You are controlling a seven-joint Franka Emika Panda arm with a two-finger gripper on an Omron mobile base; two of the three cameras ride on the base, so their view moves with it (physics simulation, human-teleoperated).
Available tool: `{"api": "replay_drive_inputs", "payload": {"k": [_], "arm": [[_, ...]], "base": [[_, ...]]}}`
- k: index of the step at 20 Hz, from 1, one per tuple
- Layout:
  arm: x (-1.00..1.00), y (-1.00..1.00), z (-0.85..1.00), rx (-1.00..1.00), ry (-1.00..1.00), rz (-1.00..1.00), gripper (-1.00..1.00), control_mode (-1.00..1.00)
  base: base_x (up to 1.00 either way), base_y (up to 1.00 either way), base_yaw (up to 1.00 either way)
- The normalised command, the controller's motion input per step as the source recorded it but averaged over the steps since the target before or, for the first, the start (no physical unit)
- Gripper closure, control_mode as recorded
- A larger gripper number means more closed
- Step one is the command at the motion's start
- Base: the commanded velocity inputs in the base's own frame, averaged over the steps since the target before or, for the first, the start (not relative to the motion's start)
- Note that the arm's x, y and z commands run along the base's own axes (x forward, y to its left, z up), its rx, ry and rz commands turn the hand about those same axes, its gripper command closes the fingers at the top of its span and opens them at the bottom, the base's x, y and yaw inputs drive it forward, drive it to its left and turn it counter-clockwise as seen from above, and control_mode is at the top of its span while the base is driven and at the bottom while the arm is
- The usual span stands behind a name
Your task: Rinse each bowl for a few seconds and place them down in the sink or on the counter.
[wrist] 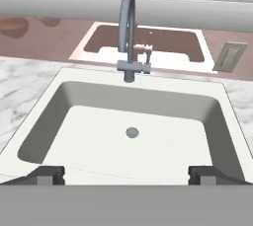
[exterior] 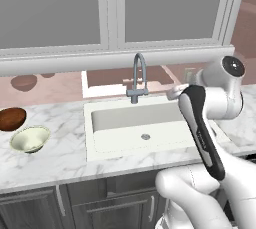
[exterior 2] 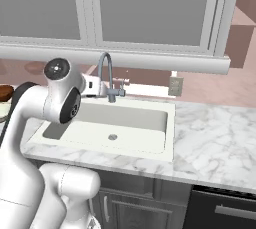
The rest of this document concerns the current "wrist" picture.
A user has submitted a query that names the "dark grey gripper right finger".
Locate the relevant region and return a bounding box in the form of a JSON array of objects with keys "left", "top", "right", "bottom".
[{"left": 188, "top": 166, "right": 252, "bottom": 186}]

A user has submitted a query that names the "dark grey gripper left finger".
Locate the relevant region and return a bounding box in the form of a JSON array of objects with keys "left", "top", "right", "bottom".
[{"left": 2, "top": 166, "right": 66, "bottom": 186}]

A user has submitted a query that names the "white sink basin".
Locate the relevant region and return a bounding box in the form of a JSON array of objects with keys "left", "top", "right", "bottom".
[{"left": 0, "top": 66, "right": 253, "bottom": 186}]

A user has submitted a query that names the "grey curved tap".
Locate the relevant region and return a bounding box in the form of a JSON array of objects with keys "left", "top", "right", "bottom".
[{"left": 117, "top": 0, "right": 154, "bottom": 83}]

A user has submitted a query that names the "grey wall socket plate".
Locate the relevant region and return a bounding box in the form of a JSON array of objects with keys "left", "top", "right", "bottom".
[{"left": 212, "top": 40, "right": 249, "bottom": 73}]

